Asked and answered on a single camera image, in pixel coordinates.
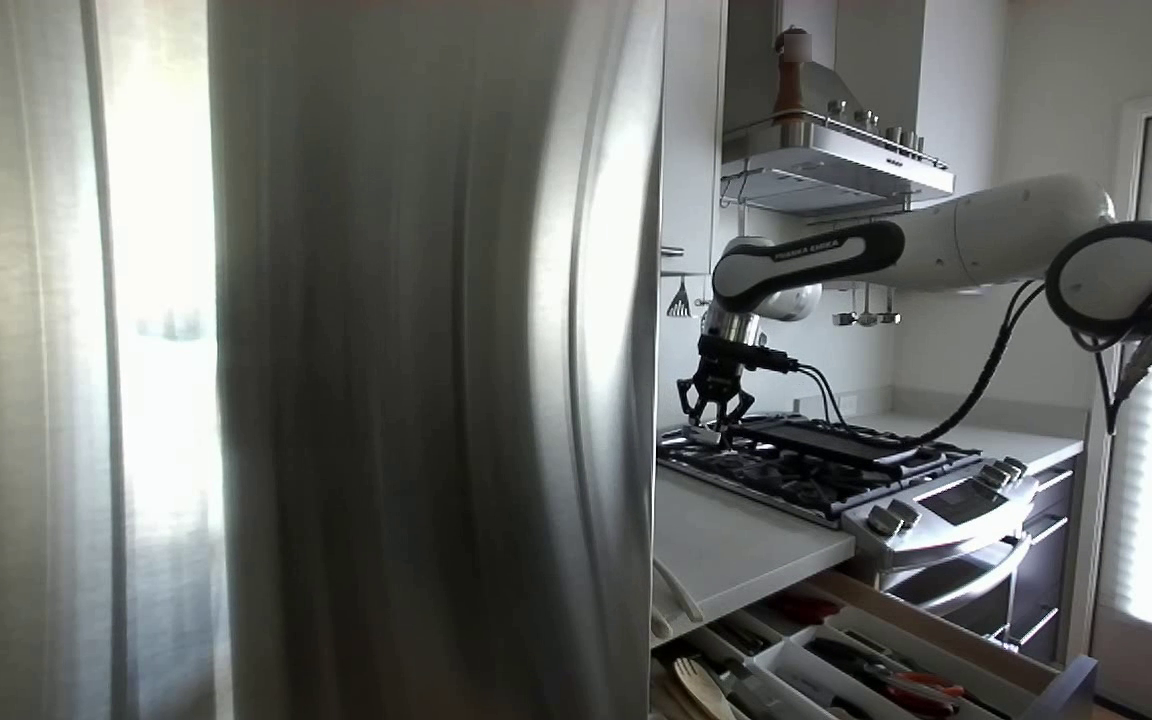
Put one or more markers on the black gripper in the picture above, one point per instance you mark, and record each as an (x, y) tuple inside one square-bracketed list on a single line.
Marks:
[(727, 365)]

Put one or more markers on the silver range knob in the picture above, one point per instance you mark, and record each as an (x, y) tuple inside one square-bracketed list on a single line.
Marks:
[(903, 513), (883, 522)]

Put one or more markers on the stainless steel refrigerator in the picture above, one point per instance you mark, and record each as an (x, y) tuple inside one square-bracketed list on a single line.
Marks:
[(336, 361)]

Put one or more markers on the white tall wall cabinet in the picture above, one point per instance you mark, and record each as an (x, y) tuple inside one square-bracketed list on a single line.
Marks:
[(959, 92)]

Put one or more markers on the black cast iron griddle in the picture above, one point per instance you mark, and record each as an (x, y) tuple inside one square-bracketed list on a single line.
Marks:
[(828, 443)]

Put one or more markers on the white and blue object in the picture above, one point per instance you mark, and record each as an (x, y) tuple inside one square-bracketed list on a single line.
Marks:
[(707, 435)]

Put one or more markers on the open wooden kitchen drawer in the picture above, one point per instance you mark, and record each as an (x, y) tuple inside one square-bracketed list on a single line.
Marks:
[(990, 665)]

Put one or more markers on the white spoon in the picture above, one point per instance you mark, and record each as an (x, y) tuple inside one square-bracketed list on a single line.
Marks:
[(703, 687)]

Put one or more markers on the white upper cabinet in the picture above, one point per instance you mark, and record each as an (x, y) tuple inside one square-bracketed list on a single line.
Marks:
[(690, 134)]

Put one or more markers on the brown wooden pepper mill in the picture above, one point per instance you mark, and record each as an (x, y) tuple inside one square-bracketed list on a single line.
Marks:
[(789, 73)]

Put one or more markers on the hanging metal utensils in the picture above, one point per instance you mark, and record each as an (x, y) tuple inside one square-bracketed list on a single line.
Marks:
[(865, 314)]

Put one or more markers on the stainless steel gas range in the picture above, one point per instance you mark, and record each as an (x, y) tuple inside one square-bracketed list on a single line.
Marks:
[(923, 513)]

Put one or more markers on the stainless steel range hood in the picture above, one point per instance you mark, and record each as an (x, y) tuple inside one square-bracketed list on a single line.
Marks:
[(828, 161)]

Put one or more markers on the small jars row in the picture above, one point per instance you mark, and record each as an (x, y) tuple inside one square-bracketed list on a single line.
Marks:
[(879, 121)]

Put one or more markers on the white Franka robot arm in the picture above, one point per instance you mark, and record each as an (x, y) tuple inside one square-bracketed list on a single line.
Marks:
[(978, 243)]

